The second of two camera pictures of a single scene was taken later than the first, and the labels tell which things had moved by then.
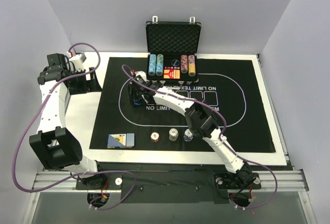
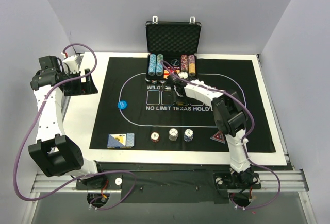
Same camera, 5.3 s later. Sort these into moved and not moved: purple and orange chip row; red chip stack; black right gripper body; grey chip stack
Moved: black right gripper body
Not moved: red chip stack; purple and orange chip row; grey chip stack
